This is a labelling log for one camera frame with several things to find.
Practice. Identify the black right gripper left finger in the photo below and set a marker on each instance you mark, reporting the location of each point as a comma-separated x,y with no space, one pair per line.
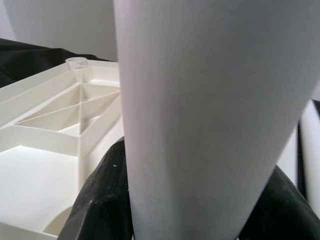
100,200

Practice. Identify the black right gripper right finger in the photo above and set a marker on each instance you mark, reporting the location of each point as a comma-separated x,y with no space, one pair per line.
280,212

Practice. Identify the white plastic children table top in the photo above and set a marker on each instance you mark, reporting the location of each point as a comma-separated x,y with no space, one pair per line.
37,180

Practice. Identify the black table cloth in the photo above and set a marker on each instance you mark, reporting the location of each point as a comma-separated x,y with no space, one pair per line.
25,55

